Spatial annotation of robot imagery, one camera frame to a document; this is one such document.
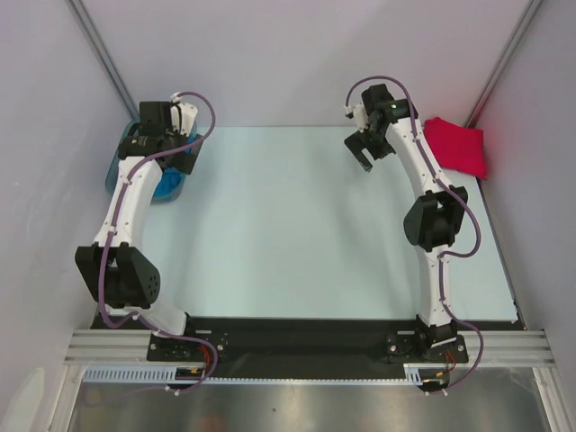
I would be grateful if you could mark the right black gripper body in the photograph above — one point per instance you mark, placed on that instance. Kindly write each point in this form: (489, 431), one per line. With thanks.
(369, 140)

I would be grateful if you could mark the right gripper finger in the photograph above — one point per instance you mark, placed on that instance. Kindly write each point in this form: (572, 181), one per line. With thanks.
(358, 154)
(365, 163)

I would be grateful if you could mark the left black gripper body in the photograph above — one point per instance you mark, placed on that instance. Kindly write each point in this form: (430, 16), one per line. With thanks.
(183, 160)

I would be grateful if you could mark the dark blue t shirt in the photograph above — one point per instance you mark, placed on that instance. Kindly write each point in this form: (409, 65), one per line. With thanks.
(169, 187)

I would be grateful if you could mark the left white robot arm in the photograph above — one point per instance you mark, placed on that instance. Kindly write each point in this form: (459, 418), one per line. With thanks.
(153, 158)

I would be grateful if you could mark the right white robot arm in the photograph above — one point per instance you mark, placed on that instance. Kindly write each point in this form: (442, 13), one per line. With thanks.
(386, 125)

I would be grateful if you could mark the folded red t shirt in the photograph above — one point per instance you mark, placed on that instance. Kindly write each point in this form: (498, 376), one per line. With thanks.
(457, 148)

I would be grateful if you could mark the black front mat strip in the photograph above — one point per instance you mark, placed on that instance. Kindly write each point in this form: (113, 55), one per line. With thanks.
(316, 369)

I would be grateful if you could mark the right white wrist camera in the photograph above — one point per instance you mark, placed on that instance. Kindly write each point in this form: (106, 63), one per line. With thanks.
(358, 114)

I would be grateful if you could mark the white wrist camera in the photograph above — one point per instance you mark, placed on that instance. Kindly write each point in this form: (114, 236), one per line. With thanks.
(183, 116)
(358, 114)

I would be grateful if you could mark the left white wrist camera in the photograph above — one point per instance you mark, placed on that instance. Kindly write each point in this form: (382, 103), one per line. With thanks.
(183, 116)

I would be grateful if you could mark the right aluminium corner post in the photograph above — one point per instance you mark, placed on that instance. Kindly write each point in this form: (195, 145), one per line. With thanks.
(504, 59)

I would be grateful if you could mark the aluminium corner post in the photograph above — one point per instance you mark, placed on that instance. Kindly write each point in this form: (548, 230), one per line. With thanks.
(504, 59)
(96, 42)

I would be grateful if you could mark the left aluminium corner post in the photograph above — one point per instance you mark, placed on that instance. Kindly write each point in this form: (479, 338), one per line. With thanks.
(96, 42)

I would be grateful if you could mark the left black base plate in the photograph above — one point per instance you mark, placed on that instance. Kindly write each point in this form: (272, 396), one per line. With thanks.
(173, 350)

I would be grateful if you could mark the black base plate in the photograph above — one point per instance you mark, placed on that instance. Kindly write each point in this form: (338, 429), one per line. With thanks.
(408, 348)
(173, 350)

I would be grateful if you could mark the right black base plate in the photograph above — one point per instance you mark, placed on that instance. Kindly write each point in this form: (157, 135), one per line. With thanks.
(408, 348)

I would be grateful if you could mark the right slotted cable duct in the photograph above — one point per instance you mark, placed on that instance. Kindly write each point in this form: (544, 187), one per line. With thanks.
(427, 374)

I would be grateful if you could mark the slotted cable duct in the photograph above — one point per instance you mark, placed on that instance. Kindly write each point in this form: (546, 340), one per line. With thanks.
(142, 374)
(427, 374)

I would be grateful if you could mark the left slotted cable duct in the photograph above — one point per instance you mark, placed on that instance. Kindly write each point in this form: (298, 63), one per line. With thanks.
(142, 374)

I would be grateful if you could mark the aluminium front rail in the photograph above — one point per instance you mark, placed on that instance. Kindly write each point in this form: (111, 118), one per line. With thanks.
(493, 348)

